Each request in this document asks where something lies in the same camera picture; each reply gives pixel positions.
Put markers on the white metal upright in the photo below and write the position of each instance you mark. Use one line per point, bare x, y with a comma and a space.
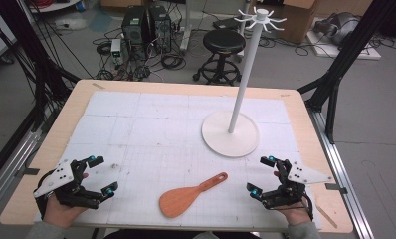
186, 26

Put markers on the person's right hand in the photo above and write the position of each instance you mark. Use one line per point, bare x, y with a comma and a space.
297, 215

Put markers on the white hook stand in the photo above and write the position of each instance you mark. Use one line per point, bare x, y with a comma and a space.
231, 136

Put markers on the wooden rice spatula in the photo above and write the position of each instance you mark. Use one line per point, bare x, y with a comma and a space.
177, 200

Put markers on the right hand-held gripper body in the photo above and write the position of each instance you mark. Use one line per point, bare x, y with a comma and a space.
302, 176

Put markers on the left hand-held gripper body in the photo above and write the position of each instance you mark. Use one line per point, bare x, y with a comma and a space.
61, 174

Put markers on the cardboard box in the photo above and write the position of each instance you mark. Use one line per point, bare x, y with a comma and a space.
300, 18

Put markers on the small white power supply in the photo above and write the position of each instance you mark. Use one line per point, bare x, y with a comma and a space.
116, 49

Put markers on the grey bag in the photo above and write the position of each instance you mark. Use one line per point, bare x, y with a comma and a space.
338, 26

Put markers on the person's left hand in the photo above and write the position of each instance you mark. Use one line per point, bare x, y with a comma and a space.
60, 214

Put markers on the black computer tower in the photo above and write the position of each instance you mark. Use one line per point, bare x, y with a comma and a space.
160, 26
134, 28

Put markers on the black tape piece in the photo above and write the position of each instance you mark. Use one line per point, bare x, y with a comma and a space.
336, 188
29, 171

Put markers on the white gridded mat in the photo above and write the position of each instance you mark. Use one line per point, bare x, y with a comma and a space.
153, 149

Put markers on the black round stool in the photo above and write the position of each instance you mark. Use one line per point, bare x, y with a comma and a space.
224, 41

